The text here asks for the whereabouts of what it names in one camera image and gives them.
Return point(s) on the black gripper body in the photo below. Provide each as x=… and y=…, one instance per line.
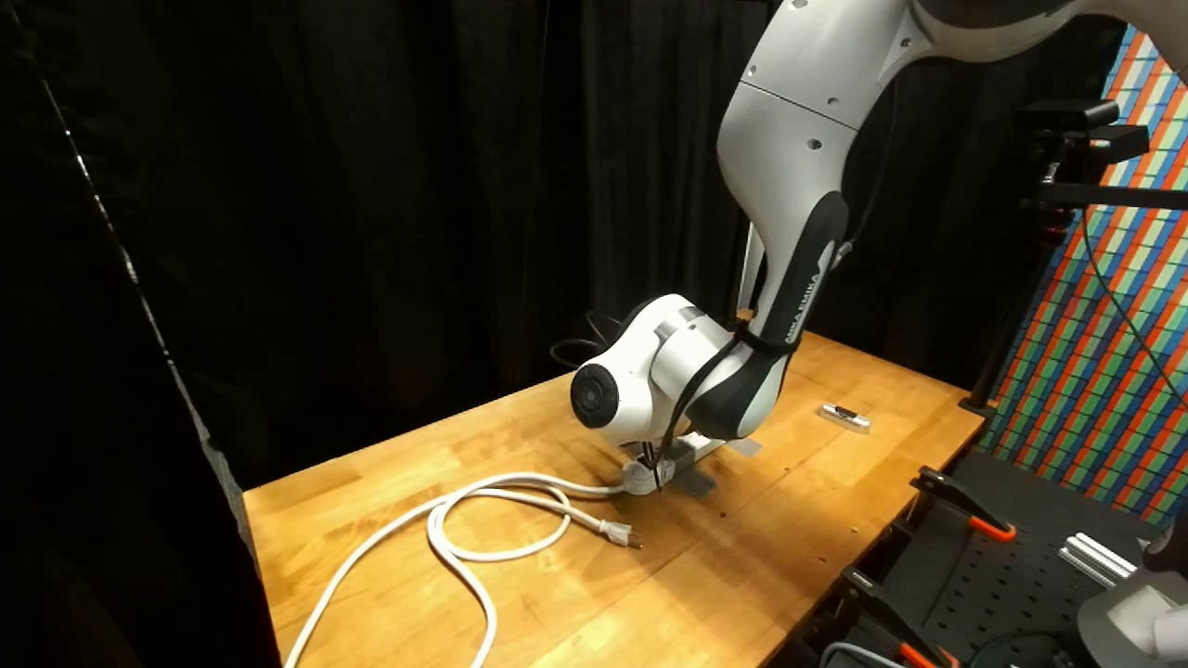
x=690, y=450

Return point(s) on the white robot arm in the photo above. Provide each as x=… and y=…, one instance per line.
x=677, y=381

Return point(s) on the white power strip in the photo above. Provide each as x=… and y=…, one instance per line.
x=648, y=475

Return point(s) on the small silver metal device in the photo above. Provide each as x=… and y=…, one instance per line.
x=849, y=418

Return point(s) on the black side table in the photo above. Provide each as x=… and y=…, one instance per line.
x=993, y=607

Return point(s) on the silver aluminium bar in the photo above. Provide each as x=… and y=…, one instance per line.
x=1097, y=563

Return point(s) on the colourful checkered board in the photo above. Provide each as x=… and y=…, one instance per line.
x=1097, y=381

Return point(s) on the black curtain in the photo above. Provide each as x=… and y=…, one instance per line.
x=252, y=234

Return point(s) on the white grey object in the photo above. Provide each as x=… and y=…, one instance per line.
x=1139, y=620

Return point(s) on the orange handled clamp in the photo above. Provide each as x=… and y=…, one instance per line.
x=976, y=511
x=906, y=636

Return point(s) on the black camera on stand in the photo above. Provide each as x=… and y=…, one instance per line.
x=1077, y=147

